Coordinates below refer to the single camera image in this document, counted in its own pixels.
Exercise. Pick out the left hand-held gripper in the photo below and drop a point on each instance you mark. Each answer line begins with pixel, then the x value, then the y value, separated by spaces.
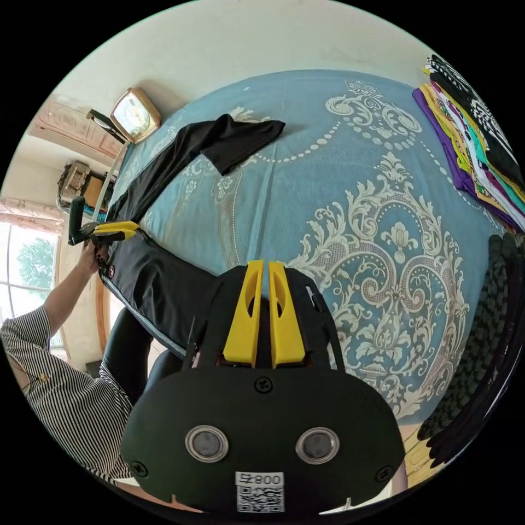
pixel 107 236

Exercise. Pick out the window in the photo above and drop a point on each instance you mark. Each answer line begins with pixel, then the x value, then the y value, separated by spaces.
pixel 24 270

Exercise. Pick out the pile of clothes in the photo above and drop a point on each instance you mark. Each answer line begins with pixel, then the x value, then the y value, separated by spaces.
pixel 471 151

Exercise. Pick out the person's body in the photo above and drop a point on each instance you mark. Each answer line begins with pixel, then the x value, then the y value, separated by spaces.
pixel 69 393

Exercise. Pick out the gold framed clock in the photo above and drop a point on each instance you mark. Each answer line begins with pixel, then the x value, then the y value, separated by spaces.
pixel 133 117

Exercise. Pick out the black pants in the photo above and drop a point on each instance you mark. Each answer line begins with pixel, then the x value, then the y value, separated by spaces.
pixel 164 283

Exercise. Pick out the bed with blue patterned quilt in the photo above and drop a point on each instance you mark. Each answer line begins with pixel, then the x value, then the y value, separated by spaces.
pixel 295 197

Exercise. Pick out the cluttered shelf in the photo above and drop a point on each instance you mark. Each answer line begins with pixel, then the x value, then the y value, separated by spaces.
pixel 78 182

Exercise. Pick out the pink curtain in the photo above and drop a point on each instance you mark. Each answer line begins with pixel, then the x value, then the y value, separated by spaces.
pixel 28 211

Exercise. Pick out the person's left hand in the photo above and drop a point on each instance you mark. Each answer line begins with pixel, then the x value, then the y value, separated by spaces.
pixel 91 262

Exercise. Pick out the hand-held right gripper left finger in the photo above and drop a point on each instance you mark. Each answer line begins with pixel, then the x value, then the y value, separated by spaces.
pixel 246 328

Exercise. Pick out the person's left forearm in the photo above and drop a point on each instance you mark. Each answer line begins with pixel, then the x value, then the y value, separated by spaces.
pixel 67 299

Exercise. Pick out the dark checkered garment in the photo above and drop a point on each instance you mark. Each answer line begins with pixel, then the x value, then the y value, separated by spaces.
pixel 480 348

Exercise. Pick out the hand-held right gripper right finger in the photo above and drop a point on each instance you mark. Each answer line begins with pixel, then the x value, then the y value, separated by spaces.
pixel 285 336

